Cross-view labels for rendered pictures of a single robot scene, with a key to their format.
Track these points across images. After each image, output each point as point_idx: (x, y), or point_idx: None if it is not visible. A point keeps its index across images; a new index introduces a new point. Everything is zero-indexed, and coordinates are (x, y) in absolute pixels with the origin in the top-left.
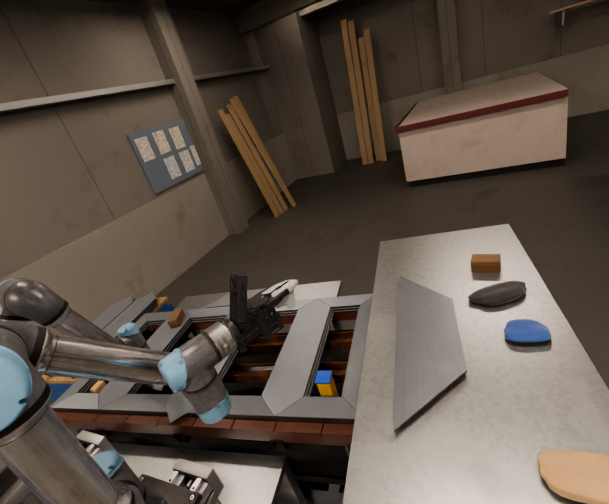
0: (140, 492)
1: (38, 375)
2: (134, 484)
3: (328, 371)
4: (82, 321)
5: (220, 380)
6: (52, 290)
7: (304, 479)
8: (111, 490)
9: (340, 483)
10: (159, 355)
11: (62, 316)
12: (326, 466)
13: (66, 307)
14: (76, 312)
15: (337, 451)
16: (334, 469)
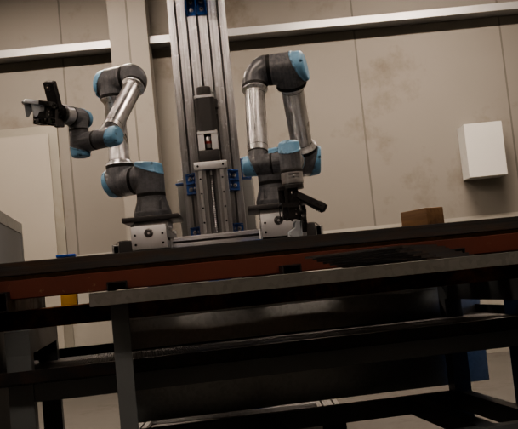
0: (124, 180)
1: (104, 88)
2: (127, 175)
3: (59, 254)
4: (246, 104)
5: (70, 136)
6: (253, 69)
7: (113, 349)
8: (110, 154)
9: (71, 354)
10: (106, 117)
11: (242, 92)
12: (91, 355)
13: (242, 86)
14: (250, 95)
15: (79, 357)
16: (81, 356)
